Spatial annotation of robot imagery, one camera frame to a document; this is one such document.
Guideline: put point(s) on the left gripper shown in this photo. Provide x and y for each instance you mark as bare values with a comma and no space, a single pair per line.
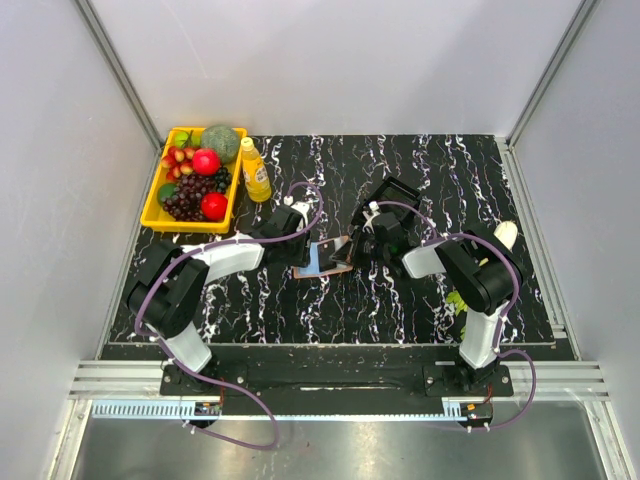
302,258

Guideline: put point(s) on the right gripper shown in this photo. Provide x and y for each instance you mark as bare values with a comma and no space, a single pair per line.
345,254

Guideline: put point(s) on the pink leather card holder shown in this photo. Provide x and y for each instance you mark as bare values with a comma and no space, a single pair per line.
311,269

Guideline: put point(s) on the black card box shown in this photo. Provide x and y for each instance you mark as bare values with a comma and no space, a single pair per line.
394,190

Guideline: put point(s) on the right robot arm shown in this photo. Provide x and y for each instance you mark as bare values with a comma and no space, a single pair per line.
478,262

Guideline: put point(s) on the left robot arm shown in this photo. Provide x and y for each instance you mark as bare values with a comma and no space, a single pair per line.
167,288

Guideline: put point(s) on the yellow juice bottle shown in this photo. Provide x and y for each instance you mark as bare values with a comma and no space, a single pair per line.
255,174

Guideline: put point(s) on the red pomegranate lower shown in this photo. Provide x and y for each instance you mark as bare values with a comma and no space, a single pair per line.
214,206

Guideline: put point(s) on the red pomegranate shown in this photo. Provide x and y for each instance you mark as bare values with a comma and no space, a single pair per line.
214,206
206,162

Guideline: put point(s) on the small black grape bunch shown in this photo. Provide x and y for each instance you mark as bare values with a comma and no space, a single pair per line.
222,180

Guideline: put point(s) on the red pomegranate upper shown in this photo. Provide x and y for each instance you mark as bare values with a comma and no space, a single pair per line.
206,162

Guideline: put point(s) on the dark purple grape bunch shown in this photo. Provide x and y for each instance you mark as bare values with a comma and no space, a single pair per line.
184,204

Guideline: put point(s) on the green melon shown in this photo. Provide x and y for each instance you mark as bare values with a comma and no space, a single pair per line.
224,140

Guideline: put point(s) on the small red fruit bunch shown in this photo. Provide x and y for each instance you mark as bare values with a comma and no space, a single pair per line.
177,162

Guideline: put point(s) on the yellow plastic tray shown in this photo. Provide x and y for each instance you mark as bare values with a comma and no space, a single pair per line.
156,219

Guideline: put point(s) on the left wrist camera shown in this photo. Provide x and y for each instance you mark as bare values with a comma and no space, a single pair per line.
299,210

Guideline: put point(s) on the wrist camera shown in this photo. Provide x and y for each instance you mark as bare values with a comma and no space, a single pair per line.
370,213
299,210

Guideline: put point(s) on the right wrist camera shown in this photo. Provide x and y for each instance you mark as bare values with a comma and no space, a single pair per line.
370,213

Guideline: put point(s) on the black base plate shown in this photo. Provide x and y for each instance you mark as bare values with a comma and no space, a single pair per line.
340,380

